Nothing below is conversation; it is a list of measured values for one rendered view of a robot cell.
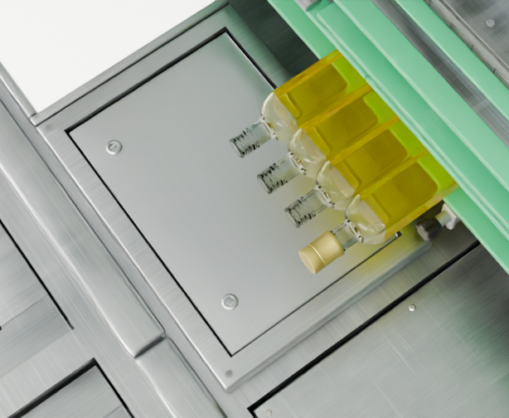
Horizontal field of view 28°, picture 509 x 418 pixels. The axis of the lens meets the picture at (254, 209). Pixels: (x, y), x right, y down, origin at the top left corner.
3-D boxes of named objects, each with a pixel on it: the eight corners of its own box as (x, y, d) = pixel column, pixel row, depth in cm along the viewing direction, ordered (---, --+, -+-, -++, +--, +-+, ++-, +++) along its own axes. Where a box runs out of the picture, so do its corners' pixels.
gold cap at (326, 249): (323, 230, 126) (294, 250, 126) (331, 229, 123) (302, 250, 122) (339, 255, 127) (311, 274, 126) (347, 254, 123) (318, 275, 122)
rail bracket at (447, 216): (486, 181, 139) (408, 237, 136) (494, 159, 133) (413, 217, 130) (506, 203, 138) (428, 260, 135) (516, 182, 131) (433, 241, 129)
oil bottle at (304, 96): (384, 36, 139) (254, 123, 135) (386, 12, 134) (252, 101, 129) (411, 65, 137) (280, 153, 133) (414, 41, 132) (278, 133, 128)
